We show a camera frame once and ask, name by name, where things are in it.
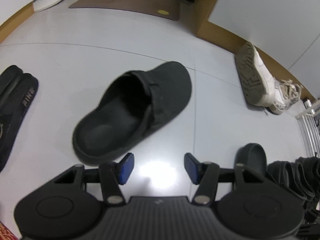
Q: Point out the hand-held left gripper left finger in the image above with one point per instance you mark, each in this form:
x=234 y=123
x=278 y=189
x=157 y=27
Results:
x=126 y=167

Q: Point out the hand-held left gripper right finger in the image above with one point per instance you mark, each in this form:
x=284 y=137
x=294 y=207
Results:
x=192 y=167

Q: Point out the black buckle clog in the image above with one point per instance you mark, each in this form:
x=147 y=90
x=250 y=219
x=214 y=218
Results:
x=162 y=92
x=251 y=155

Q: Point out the white sneaker grey print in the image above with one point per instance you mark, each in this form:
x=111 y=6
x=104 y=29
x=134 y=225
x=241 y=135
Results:
x=282 y=100

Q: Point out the black lace-up sneaker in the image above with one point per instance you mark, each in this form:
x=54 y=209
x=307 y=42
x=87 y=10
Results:
x=312 y=161

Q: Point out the white shoe rack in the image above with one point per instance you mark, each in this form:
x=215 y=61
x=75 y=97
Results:
x=308 y=105

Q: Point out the red patterned packet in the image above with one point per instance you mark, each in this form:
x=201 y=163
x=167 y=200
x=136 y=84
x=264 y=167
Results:
x=6 y=232

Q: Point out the yellow round sticker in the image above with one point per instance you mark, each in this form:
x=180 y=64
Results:
x=163 y=12

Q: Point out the brown door mat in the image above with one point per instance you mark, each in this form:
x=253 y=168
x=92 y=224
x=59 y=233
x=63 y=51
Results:
x=125 y=2

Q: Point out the white cabinet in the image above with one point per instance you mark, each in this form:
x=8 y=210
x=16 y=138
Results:
x=262 y=10

